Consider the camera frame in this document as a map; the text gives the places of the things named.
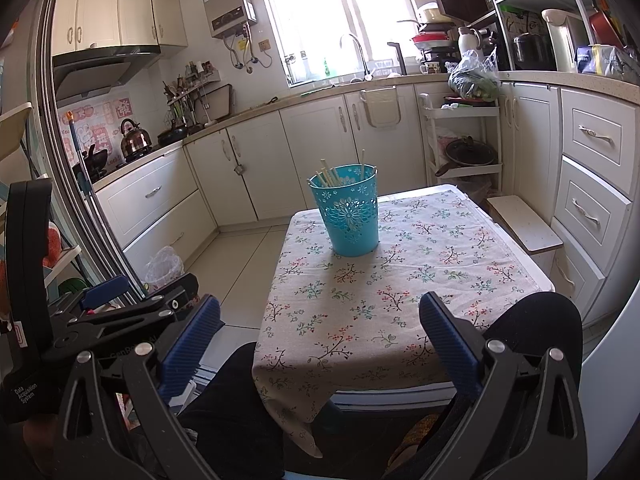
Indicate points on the white hanging bin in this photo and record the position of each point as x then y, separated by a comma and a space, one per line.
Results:
380, 107

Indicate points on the grey gas water heater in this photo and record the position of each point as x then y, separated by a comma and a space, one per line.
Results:
227, 5

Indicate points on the black lidded pan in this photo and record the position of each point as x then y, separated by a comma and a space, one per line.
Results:
470, 152

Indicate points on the black frying pan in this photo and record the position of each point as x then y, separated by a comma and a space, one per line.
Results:
172, 136

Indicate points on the trash bin with plastic bag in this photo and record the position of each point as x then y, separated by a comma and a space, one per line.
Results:
164, 267

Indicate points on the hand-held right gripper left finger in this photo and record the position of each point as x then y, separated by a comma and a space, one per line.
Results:
192, 340

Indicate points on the steel kettle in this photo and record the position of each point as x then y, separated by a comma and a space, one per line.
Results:
135, 140

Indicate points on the black cooking pot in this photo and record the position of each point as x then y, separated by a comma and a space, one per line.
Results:
532, 52

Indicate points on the white step stool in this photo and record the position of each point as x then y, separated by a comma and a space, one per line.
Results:
522, 225

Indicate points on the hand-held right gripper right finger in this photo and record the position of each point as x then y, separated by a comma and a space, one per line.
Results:
447, 340

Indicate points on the bundle of wooden chopsticks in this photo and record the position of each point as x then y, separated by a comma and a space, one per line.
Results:
330, 176

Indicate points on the chrome kitchen faucet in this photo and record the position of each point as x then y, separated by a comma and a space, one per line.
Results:
361, 52

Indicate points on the wall utensil rack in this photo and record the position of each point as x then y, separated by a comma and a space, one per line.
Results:
187, 95

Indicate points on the person's right leg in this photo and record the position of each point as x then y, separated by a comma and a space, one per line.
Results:
540, 320

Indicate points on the green bottle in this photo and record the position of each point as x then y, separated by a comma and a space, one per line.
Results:
326, 67

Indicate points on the white table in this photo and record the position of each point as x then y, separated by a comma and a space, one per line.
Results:
390, 396

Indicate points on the blue perforated plastic basket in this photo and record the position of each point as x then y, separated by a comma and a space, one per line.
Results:
345, 230

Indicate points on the range hood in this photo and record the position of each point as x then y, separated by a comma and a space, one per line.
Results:
95, 72

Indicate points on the person's left leg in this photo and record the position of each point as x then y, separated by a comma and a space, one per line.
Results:
235, 410

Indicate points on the stack of cookware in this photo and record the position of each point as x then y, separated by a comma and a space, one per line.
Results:
432, 40

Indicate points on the floral tablecloth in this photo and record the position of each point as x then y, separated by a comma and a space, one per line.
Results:
350, 310

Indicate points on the black tap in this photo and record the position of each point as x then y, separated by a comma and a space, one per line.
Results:
398, 57

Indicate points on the bag of green vegetables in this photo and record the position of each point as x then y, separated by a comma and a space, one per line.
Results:
472, 82

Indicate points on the person's left hand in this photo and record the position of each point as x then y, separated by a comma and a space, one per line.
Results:
40, 435

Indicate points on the kitchen window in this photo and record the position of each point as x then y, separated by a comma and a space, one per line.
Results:
345, 10

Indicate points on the white folding shelf rack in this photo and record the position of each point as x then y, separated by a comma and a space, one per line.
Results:
17, 115

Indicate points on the person's leg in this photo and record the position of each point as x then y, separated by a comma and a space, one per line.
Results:
235, 410
540, 320

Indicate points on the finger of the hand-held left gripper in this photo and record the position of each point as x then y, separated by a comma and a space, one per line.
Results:
105, 291
155, 305

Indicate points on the white drawer cabinet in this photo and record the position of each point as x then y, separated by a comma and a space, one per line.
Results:
590, 160

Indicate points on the silver door frame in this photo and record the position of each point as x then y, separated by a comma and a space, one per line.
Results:
47, 110

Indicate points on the black wok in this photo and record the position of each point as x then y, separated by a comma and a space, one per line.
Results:
95, 160

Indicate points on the pink wall stickers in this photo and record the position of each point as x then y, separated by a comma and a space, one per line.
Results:
100, 130

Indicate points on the white rolling cart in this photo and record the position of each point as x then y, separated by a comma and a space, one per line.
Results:
460, 112

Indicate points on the black microwave oven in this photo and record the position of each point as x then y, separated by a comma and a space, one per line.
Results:
457, 5

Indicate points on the white wall cabinets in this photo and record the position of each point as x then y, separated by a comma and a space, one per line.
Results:
105, 15

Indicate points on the white electric water boiler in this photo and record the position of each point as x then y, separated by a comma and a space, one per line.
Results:
560, 42

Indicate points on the white thermos jug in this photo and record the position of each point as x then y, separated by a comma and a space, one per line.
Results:
468, 47

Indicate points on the dark framed tray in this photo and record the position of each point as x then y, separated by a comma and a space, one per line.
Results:
217, 102

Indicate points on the blue box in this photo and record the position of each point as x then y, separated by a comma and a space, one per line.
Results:
585, 60

